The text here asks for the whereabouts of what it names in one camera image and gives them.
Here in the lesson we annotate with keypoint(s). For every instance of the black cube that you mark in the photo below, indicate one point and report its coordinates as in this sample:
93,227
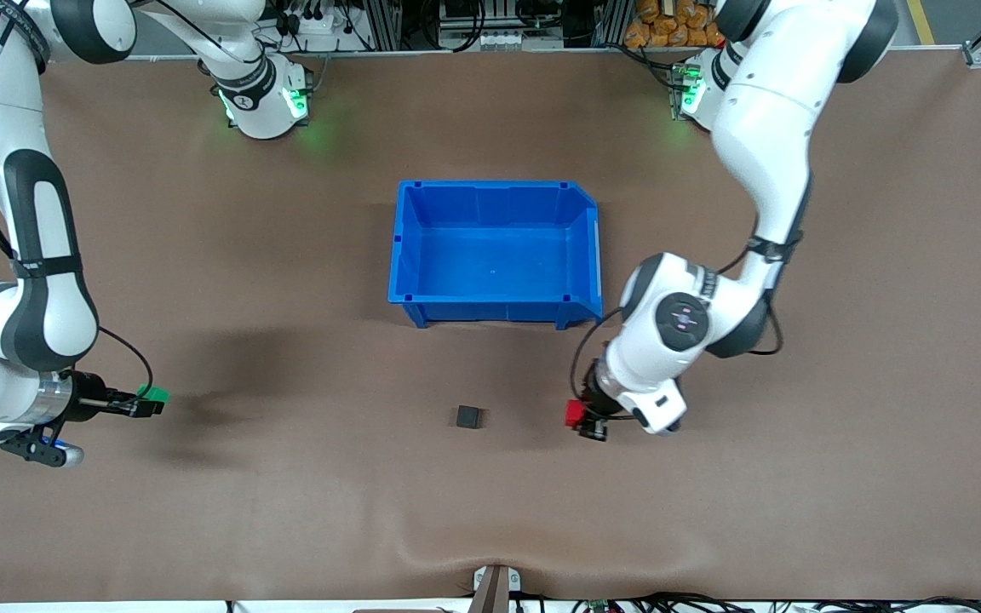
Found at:
467,416

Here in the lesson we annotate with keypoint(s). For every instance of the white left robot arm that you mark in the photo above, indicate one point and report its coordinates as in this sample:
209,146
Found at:
763,128

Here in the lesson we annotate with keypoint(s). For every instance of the orange snack bags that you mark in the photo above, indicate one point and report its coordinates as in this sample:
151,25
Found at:
669,25

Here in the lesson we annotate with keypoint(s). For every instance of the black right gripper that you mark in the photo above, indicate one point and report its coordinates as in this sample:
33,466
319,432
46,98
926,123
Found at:
87,398

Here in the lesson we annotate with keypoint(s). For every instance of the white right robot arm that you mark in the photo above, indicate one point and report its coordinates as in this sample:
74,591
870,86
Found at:
31,281

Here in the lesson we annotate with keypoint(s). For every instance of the green cube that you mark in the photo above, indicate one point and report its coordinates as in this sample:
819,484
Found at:
155,393

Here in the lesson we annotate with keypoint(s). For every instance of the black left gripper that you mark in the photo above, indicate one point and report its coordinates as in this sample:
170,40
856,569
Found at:
597,403

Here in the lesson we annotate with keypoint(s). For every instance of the red cube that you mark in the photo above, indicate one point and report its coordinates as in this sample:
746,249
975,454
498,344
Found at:
574,413

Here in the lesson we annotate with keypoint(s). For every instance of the metal table clamp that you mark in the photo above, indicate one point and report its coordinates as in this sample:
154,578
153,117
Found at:
496,587

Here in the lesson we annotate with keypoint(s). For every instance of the white power strip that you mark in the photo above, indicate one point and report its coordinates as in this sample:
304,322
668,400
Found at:
312,24

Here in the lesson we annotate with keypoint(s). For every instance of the brown table mat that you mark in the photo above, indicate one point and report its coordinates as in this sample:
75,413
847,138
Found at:
201,511

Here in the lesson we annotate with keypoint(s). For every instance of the blue plastic storage bin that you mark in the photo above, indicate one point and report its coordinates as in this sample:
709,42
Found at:
490,264

